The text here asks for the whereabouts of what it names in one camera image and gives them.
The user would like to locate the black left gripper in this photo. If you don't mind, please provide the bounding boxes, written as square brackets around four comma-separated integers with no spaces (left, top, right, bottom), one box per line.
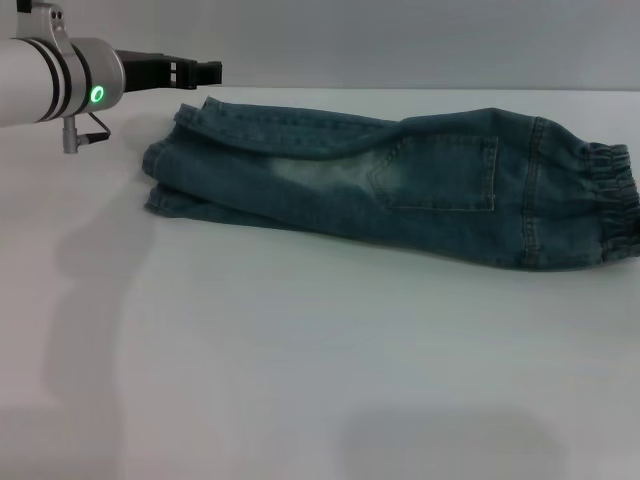
[113,48,224,95]

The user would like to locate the blue denim shorts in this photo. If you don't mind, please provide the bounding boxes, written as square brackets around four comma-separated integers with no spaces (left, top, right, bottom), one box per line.
[141,96,640,272]

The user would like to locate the black wrist cable with plug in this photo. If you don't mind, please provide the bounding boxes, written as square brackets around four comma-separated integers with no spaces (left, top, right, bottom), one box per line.
[61,111,112,155]

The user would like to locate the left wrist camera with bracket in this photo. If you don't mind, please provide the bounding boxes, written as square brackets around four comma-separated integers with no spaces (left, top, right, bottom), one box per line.
[14,0,70,42]

